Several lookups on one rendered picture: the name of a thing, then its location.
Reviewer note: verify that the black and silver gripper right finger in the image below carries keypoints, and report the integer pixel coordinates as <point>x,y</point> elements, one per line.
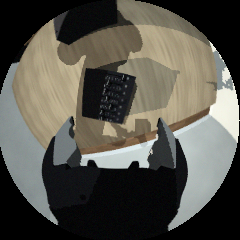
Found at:
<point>167,157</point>

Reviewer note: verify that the black lighting desk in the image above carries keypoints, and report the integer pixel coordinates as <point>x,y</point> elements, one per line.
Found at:
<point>117,93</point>

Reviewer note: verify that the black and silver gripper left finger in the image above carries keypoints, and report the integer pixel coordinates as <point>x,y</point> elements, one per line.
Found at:
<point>61,154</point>

